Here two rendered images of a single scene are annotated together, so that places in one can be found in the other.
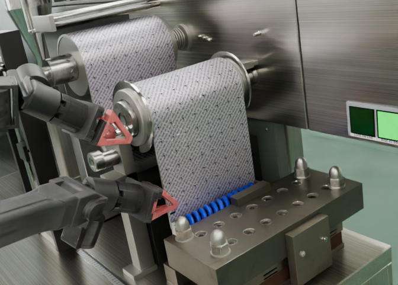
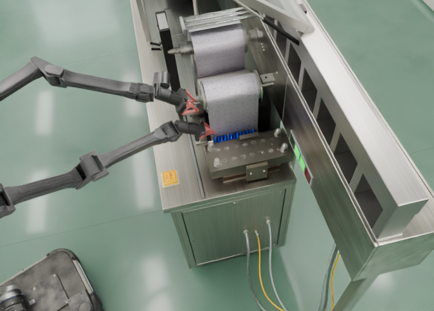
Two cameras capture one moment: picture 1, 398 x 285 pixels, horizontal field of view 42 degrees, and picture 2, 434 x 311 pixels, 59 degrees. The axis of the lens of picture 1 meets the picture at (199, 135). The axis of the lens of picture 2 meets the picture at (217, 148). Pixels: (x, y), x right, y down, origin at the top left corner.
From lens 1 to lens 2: 1.08 m
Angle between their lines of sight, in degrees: 40
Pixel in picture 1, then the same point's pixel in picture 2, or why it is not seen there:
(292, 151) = not seen: hidden behind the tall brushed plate
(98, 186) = (179, 127)
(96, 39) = (204, 42)
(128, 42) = (220, 46)
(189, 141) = (225, 113)
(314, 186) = (276, 145)
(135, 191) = (195, 129)
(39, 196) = (153, 136)
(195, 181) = (225, 125)
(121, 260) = not seen: hidden behind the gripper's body
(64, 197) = (162, 137)
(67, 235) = not seen: hidden behind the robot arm
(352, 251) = (280, 174)
